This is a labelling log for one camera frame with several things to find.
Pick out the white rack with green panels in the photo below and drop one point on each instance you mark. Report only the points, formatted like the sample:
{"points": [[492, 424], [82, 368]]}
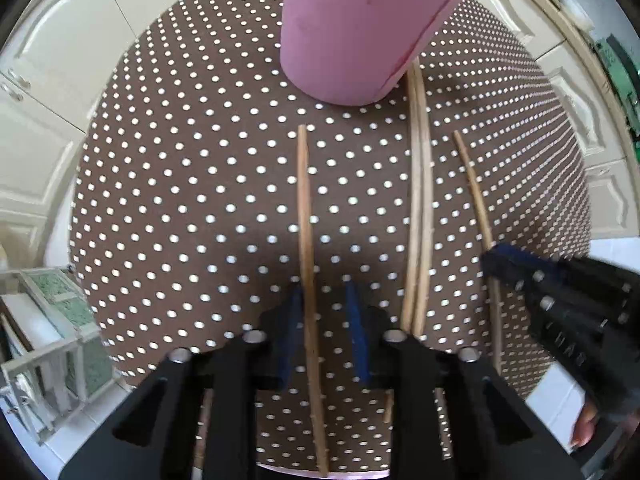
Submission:
{"points": [[75, 320]]}

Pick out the brown polka-dot tablecloth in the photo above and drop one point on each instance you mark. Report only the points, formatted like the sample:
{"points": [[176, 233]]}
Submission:
{"points": [[200, 185]]}

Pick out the pink utensil holder cup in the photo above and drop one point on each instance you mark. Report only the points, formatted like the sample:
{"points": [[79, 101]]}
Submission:
{"points": [[360, 25]]}

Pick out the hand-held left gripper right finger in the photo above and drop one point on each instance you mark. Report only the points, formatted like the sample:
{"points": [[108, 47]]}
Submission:
{"points": [[358, 335]]}

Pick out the green patterned object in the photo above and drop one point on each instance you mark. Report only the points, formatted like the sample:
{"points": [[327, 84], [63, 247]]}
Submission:
{"points": [[617, 65]]}

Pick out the slim wooden chopstick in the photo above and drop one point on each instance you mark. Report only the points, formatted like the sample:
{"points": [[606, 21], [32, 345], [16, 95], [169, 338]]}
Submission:
{"points": [[475, 195], [307, 240], [426, 185], [415, 185]]}

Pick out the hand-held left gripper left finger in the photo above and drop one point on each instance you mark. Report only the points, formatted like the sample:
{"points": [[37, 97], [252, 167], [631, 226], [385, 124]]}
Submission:
{"points": [[291, 340]]}

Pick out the person's right hand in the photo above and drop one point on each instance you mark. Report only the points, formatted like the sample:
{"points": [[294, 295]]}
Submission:
{"points": [[586, 425]]}

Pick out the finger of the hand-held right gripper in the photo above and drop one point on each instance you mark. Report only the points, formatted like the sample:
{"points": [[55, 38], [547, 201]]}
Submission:
{"points": [[530, 265]]}

